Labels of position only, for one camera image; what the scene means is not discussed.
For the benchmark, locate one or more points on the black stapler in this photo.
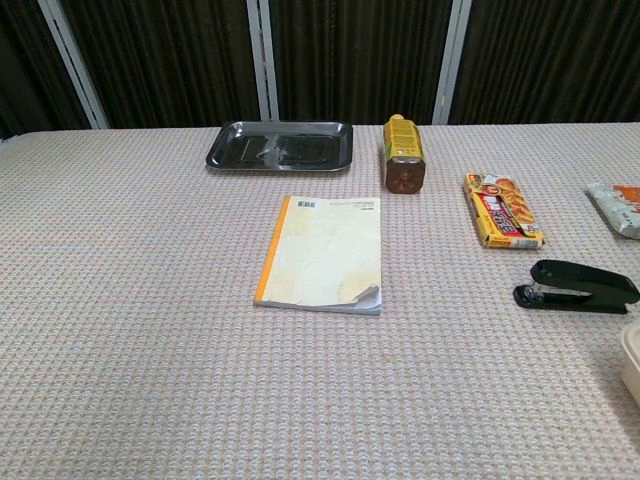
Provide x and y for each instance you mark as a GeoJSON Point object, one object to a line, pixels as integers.
{"type": "Point", "coordinates": [585, 280]}

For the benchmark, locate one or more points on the beige bowl edge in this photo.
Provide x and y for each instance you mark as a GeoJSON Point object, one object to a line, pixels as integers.
{"type": "Point", "coordinates": [632, 360]}

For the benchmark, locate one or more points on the yellow and white notebook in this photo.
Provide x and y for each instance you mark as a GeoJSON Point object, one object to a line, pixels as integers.
{"type": "Point", "coordinates": [325, 250]}

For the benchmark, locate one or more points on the black metal tray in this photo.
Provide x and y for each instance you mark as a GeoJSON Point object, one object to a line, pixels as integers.
{"type": "Point", "coordinates": [295, 160]}

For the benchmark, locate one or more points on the yellow label tea bottle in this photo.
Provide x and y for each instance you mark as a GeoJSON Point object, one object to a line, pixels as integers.
{"type": "Point", "coordinates": [403, 145]}

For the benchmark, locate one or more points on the yellow snack box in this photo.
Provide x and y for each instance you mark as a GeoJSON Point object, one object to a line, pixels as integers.
{"type": "Point", "coordinates": [502, 215]}

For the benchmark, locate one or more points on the pink woven tablecloth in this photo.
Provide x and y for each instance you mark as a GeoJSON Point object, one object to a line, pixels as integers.
{"type": "Point", "coordinates": [150, 325]}

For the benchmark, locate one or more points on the dark pleated curtain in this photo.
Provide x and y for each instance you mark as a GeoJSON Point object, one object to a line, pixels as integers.
{"type": "Point", "coordinates": [170, 55]}

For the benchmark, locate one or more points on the white and orange packet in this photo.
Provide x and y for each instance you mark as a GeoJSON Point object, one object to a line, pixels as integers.
{"type": "Point", "coordinates": [620, 207]}

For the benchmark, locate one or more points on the grey metal frame post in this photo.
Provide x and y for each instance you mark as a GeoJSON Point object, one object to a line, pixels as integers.
{"type": "Point", "coordinates": [264, 60]}
{"type": "Point", "coordinates": [452, 60]}
{"type": "Point", "coordinates": [75, 65]}

